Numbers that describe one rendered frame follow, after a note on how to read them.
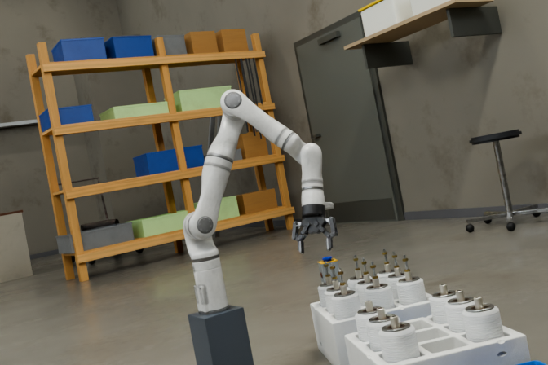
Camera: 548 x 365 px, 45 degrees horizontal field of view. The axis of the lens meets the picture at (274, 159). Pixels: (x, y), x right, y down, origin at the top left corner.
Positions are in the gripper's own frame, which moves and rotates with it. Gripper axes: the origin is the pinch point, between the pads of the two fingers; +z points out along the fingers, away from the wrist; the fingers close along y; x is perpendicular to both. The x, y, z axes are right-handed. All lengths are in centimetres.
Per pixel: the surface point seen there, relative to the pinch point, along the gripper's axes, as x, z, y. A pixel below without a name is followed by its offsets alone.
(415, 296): 36.2, 12.9, 21.5
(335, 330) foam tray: 20.1, 23.7, -2.3
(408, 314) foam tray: 33.2, 19.2, 19.4
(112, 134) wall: 662, -354, -643
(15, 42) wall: 561, -524, -788
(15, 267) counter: 403, -87, -569
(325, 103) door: 450, -242, -163
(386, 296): 30.9, 13.0, 12.9
